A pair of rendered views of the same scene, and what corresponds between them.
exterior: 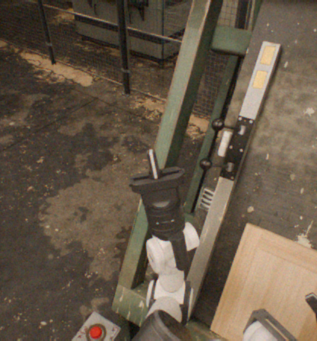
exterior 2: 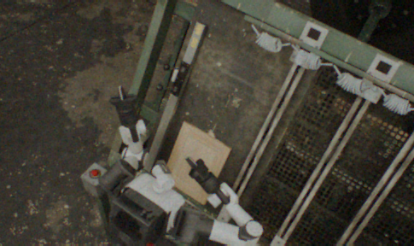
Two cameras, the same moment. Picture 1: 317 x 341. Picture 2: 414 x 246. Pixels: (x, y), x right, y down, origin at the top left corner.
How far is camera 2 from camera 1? 1.16 m
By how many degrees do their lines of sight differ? 13
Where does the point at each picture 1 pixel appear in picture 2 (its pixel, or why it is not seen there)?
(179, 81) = (152, 33)
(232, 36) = (185, 10)
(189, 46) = (158, 14)
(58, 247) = (73, 120)
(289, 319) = not seen: hidden behind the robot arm
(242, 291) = (179, 157)
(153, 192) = (120, 105)
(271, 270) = (194, 148)
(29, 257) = (50, 126)
